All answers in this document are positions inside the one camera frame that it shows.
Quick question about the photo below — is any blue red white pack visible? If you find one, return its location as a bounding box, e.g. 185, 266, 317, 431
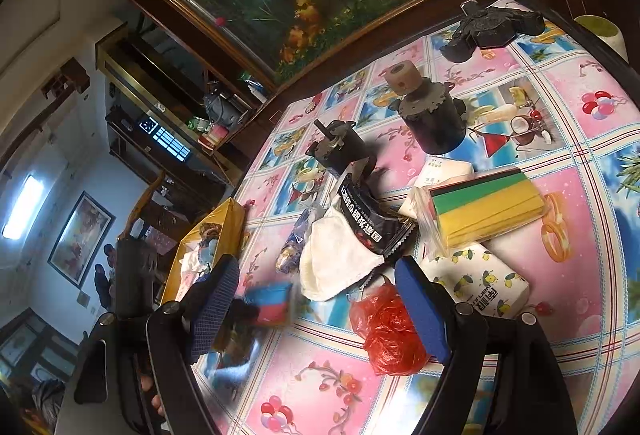
244, 282, 293, 327

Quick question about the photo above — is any blue clear snack bag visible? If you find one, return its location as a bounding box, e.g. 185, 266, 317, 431
276, 206, 323, 273

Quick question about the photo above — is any lemon print tissue pack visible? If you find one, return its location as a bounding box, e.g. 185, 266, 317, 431
419, 243, 529, 318

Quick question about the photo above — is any orange red plastic bag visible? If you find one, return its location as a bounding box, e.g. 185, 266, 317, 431
349, 278, 431, 377

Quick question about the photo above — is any white cloth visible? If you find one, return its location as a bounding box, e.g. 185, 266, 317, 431
299, 207, 384, 302

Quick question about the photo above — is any yellow green sponge pack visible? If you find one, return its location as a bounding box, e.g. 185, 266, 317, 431
409, 166, 547, 256

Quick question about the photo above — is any black crab print pouch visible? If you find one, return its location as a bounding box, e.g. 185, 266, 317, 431
337, 174, 416, 263

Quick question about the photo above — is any white face tissue pack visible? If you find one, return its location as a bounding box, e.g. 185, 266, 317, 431
397, 156, 475, 221

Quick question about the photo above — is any blue fuzzy sock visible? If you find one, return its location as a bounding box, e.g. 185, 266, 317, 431
198, 239, 218, 271

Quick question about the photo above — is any person's left hand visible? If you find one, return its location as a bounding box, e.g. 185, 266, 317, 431
140, 374, 165, 418

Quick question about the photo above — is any seated person in background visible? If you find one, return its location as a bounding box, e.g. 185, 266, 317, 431
94, 243, 117, 311

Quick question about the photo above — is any wooden armchair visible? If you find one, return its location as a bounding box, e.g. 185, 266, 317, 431
117, 171, 192, 241

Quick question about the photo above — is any yellow cardboard box tray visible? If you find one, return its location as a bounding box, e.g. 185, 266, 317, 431
160, 198, 245, 304

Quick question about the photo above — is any framed landscape painting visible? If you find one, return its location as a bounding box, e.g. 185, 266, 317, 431
48, 192, 115, 289

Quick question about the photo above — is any ceiling tube light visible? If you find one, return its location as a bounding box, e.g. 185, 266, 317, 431
2, 174, 44, 240

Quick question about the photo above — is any grey thermos kettle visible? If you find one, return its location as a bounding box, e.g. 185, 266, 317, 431
203, 88, 242, 130

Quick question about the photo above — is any colourful cartoon tablecloth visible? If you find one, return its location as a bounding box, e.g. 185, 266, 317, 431
195, 14, 639, 434

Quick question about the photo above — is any black motor with shaft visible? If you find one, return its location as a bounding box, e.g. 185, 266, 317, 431
306, 119, 376, 178

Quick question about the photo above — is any black motor with tan pulley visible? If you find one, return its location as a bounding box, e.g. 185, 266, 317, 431
384, 60, 466, 155

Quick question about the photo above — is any black plastic gun-shaped part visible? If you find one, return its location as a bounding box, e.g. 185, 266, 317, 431
440, 0, 546, 64

